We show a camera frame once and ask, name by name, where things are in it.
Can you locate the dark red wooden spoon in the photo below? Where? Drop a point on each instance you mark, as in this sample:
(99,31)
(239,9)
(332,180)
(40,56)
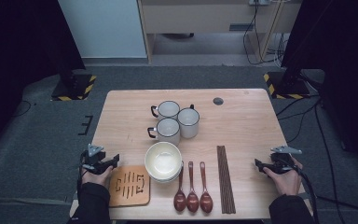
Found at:
(179,201)
(206,202)
(192,202)

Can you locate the person's left hand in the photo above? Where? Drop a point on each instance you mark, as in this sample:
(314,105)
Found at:
(98,179)

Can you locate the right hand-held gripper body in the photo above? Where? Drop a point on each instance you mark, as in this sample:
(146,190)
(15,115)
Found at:
(281,161)

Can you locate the bundle of brown chopsticks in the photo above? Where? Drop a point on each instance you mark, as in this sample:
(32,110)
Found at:
(225,180)

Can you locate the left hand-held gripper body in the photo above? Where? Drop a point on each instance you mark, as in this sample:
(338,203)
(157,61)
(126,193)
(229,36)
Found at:
(93,160)

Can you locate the light wooden desk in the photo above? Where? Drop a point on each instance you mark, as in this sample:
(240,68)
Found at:
(199,18)

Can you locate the white ribbed mug black rim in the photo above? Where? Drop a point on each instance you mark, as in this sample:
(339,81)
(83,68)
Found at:
(188,121)
(168,109)
(167,129)

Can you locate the white cabinet panel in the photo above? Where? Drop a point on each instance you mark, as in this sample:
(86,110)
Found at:
(105,28)

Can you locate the wooden cut-pattern trivet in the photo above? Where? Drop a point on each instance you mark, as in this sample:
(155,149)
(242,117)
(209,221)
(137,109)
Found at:
(130,186)

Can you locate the person's right hand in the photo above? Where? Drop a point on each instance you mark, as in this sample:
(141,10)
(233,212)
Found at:
(287,183)

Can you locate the white power strip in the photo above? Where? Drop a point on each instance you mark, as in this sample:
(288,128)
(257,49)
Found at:
(259,2)

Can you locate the black curtain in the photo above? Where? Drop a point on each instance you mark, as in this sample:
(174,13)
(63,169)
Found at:
(18,46)
(348,62)

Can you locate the black yellow striped stand base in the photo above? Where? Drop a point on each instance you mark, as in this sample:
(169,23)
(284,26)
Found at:
(289,90)
(74,88)

